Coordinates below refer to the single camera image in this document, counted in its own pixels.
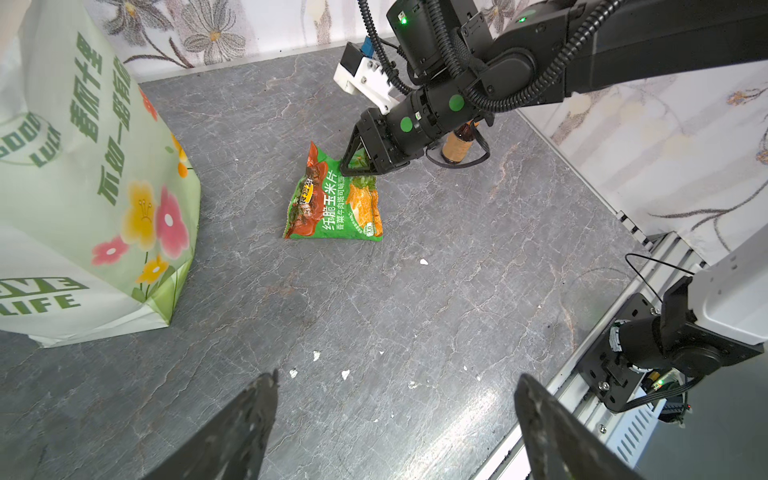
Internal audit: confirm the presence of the white floral paper bag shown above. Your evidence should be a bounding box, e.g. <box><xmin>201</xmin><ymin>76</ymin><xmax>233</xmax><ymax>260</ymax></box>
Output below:
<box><xmin>1</xmin><ymin>1</ymin><xmax>201</xmax><ymax>348</ymax></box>

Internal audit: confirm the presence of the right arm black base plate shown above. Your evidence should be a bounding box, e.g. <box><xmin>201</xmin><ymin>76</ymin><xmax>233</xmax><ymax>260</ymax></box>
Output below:
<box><xmin>577</xmin><ymin>293</ymin><xmax>670</xmax><ymax>413</ymax></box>

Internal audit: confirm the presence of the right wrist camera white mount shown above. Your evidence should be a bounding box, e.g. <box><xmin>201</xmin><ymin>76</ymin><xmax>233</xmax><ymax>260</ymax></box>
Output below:
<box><xmin>333</xmin><ymin>42</ymin><xmax>400</xmax><ymax>115</ymax></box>

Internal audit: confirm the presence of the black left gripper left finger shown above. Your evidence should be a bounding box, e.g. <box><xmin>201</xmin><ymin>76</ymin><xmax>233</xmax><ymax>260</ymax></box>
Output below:
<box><xmin>146</xmin><ymin>370</ymin><xmax>279</xmax><ymax>480</ymax></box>

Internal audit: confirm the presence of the small brown orange-capped bottle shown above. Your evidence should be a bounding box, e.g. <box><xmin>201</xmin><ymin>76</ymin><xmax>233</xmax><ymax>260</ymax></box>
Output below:
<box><xmin>441</xmin><ymin>122</ymin><xmax>476</xmax><ymax>164</ymax></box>

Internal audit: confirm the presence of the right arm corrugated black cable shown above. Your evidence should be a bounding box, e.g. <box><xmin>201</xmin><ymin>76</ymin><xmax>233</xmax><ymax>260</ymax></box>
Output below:
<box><xmin>357</xmin><ymin>0</ymin><xmax>628</xmax><ymax>115</ymax></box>

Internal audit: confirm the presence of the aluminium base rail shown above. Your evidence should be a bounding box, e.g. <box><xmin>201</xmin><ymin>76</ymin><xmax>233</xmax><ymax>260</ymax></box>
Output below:
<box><xmin>473</xmin><ymin>230</ymin><xmax>709</xmax><ymax>480</ymax></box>

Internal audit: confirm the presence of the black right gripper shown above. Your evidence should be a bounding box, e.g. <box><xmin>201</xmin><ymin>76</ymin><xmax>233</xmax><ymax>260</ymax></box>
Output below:
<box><xmin>340</xmin><ymin>89</ymin><xmax>456</xmax><ymax>176</ymax></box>

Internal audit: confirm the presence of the green corn chips packet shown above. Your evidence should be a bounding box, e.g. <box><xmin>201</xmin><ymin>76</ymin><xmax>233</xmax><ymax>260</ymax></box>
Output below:
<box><xmin>283</xmin><ymin>143</ymin><xmax>383</xmax><ymax>241</ymax></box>

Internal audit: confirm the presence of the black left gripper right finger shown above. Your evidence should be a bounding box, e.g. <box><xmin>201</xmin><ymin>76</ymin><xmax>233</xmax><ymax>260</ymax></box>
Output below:
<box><xmin>514</xmin><ymin>374</ymin><xmax>641</xmax><ymax>480</ymax></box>

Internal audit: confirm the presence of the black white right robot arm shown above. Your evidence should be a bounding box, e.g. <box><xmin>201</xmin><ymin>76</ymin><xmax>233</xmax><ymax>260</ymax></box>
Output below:
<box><xmin>335</xmin><ymin>1</ymin><xmax>767</xmax><ymax>413</ymax></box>

